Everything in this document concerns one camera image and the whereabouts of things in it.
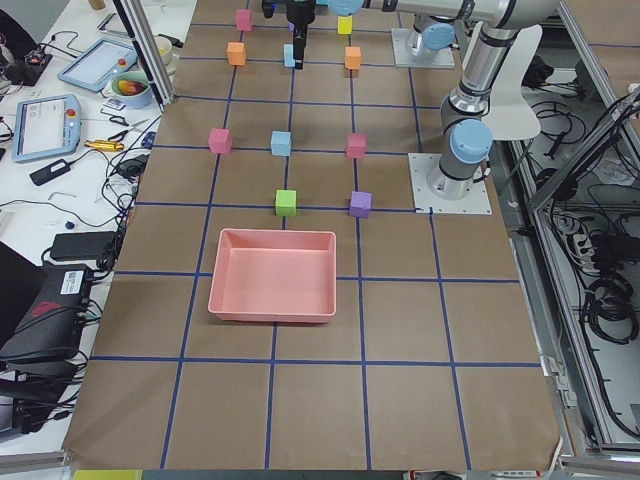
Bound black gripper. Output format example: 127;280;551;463
285;0;316;69

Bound light blue foam block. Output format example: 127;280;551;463
283;44;296;68
270;131;292;157

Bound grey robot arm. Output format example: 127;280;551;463
406;14;455;58
328;1;558;201

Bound yellow foam block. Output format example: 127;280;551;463
337;16;353;35

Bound orange foam block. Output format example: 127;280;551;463
344;46;362;71
226;42;247;66

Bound cream bowl on plate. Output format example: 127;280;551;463
154;35;179;74

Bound green foam block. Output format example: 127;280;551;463
274;189;297;217

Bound light blue bowl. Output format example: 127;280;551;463
111;71;153;109

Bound purple foam block near pink tray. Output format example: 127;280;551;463
348;191;372;219

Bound blue teach pendant tablet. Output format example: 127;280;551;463
57;39;138;92
12;94;82;163

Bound gold metal tool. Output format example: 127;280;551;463
84;140;125;152

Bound white chair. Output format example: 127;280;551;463
482;25;542;141

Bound pink plastic tray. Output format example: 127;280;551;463
208;228;337;323

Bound black power adapter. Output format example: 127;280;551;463
49;231;115;261

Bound black laptop computer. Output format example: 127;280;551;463
1;244;93;364

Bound aluminium frame post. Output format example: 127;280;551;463
113;0;175;109

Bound scissors with black handles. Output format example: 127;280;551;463
107;115;147;143

